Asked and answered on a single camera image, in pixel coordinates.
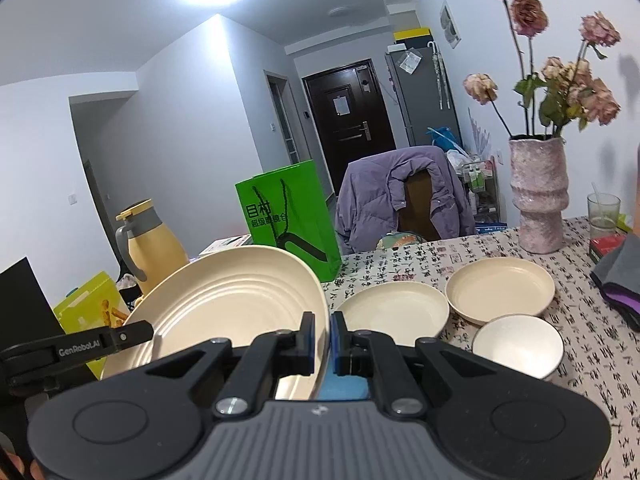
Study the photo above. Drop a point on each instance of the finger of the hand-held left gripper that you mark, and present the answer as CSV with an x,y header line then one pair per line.
x,y
131,336

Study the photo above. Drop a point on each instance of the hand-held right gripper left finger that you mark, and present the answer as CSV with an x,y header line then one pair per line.
x,y
308,342

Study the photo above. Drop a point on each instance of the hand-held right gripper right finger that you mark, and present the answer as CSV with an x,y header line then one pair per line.
x,y
337,347

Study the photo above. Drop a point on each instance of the small cream plate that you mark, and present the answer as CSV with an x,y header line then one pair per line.
x,y
395,310
500,287

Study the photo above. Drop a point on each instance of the large ribbed cream plate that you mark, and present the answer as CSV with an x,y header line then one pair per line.
x,y
225,295

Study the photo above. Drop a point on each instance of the person's left hand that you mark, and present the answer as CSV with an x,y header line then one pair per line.
x,y
27,466

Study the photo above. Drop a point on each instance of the blue bowl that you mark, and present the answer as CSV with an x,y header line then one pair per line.
x,y
345,390

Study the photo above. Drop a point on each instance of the yellow-green snack box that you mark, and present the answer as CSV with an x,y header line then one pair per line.
x,y
85,310

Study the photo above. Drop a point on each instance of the yellow thermos jug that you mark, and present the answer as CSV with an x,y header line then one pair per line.
x,y
150,245

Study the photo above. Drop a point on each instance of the patterned seat cushion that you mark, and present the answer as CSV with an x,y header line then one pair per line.
x,y
400,241

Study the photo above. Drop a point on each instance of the flat white box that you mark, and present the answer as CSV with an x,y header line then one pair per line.
x,y
227,244

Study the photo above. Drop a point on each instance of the green paper bag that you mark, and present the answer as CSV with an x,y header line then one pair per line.
x,y
295,210

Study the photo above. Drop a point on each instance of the purple puffer jacket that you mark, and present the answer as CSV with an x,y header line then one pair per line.
x,y
370,195

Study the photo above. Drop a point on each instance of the wooden chair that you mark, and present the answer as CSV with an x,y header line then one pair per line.
x,y
420,205

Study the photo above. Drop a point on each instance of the white bowl with dark rim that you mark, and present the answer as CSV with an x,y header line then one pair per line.
x,y
520,342

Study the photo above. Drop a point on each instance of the white and blue carton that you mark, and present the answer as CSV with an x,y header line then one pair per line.
x,y
492,226

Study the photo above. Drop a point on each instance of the dark brown door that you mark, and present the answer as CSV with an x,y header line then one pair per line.
x,y
345,135

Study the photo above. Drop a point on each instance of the storage rack with bottles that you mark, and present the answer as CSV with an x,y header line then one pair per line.
x,y
482,185

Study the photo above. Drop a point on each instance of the white plastic bag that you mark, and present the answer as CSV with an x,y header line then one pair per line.
x,y
457,159

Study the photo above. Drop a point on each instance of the blue plastic bag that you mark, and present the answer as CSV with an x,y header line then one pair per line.
x,y
445,137

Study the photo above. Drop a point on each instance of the paper notice on door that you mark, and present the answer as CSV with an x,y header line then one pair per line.
x,y
342,106

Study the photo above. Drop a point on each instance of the calligraphy printed tablecloth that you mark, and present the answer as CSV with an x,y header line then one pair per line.
x,y
590,360

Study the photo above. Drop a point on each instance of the pink ceramic vase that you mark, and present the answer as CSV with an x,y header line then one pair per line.
x,y
540,195

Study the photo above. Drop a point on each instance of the grey refrigerator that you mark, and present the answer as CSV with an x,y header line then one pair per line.
x,y
425,100

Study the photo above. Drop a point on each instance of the red box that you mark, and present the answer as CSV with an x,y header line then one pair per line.
x,y
605,247

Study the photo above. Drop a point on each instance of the folded pale umbrella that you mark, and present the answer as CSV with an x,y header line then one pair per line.
x,y
440,75

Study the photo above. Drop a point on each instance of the grey and purple cloth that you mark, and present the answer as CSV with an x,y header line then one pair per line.
x,y
622,280

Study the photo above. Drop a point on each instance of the clear drinking glass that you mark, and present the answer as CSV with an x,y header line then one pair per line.
x,y
602,215

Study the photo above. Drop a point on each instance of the yellow box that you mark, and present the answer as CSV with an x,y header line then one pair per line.
x,y
412,35

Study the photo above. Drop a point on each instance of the round ceiling lamp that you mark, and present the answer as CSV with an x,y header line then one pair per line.
x,y
340,12

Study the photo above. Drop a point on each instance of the dried pink roses bouquet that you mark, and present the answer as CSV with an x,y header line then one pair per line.
x,y
565,85

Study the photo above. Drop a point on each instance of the purple wall decoration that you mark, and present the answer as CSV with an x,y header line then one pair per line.
x,y
480,132

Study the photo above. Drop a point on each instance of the wall picture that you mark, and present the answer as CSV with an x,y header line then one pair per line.
x,y
449,25

